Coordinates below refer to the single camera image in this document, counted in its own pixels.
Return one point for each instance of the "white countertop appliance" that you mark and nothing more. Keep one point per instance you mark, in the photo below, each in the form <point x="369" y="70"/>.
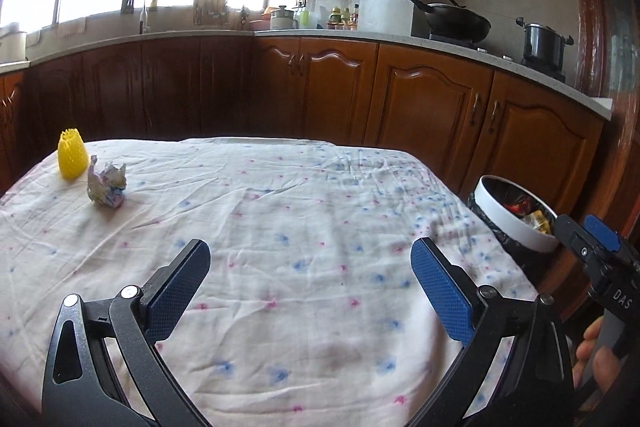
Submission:
<point x="12" y="47"/>

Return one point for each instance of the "grey kitchen countertop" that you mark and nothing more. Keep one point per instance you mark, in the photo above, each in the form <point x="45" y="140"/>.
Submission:
<point x="350" y="38"/>

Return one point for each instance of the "yellow snack wrapper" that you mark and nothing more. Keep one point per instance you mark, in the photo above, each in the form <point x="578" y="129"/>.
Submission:
<point x="537" y="219"/>

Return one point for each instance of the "kitchen utensil rack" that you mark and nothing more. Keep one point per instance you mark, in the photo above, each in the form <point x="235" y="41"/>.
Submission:
<point x="210" y="7"/>

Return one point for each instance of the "white round trash bin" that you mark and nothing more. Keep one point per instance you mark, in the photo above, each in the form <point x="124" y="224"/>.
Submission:
<point x="500" y="217"/>

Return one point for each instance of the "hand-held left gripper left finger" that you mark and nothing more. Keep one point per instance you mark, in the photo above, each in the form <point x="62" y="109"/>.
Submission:
<point x="175" y="292"/>

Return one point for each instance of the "dark sauce bottle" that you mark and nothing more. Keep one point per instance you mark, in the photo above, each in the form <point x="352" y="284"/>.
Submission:
<point x="355" y="17"/>

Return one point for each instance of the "white flowered tablecloth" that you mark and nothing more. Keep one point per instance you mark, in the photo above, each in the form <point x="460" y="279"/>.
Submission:
<point x="300" y="217"/>

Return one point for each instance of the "person's right hand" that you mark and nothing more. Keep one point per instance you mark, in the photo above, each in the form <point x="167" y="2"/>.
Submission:
<point x="607" y="372"/>

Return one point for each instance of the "gas stove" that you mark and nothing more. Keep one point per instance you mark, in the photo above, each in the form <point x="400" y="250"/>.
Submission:
<point x="500" y="53"/>

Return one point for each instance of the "wooden door frame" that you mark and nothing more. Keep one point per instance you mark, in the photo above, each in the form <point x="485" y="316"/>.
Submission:
<point x="600" y="32"/>

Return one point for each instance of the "sink faucet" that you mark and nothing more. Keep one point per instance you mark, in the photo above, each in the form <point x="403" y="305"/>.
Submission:
<point x="135" y="9"/>

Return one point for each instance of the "red snack wrapper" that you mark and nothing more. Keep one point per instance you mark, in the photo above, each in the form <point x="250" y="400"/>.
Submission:
<point x="517" y="207"/>

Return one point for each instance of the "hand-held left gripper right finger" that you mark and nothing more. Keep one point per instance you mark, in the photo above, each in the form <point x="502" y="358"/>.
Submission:
<point x="442" y="292"/>

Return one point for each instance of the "green bottle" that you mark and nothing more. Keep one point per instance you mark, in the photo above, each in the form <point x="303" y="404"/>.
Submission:
<point x="304" y="18"/>

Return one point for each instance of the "white rimmed trash bin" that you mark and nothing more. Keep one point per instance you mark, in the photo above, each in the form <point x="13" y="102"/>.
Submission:
<point x="507" y="249"/>

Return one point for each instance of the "white printed wrapper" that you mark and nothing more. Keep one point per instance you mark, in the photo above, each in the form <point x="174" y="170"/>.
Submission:
<point x="106" y="184"/>

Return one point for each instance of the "steel cooking pot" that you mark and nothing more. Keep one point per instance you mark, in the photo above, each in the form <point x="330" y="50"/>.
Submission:
<point x="542" y="42"/>

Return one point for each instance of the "yellow foam fruit net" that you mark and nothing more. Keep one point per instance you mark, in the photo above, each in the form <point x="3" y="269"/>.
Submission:
<point x="72" y="154"/>

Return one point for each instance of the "black wok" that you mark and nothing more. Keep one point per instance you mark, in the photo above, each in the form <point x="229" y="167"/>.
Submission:
<point x="455" y="24"/>

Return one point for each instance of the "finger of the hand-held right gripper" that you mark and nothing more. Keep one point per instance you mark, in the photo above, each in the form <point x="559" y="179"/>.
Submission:
<point x="632" y="249"/>
<point x="602" y="232"/>

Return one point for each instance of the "wooden lower kitchen cabinets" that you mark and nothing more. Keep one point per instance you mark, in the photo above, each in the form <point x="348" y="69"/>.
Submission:
<point x="425" y="107"/>

